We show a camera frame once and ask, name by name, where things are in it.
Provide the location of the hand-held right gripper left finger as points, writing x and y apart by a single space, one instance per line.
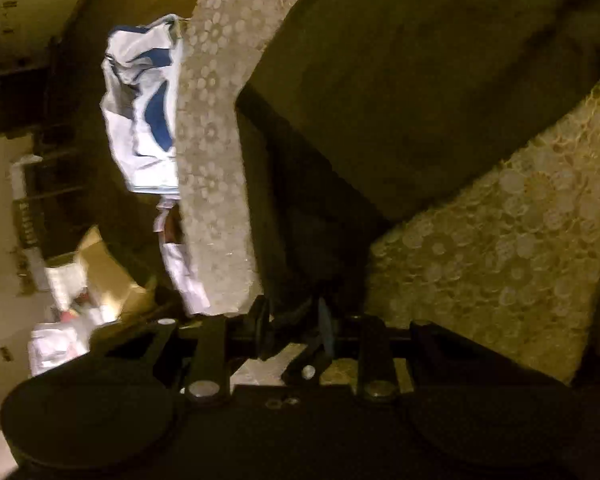
260 330

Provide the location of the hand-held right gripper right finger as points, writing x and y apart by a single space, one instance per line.
327 330

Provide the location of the olive green garment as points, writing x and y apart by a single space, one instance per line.
405 85

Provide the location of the white cloth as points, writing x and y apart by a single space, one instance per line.
185 280

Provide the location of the brown cardboard box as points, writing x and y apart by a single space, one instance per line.
110 270

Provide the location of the blue and white polo shirt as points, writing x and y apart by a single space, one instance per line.
125 150

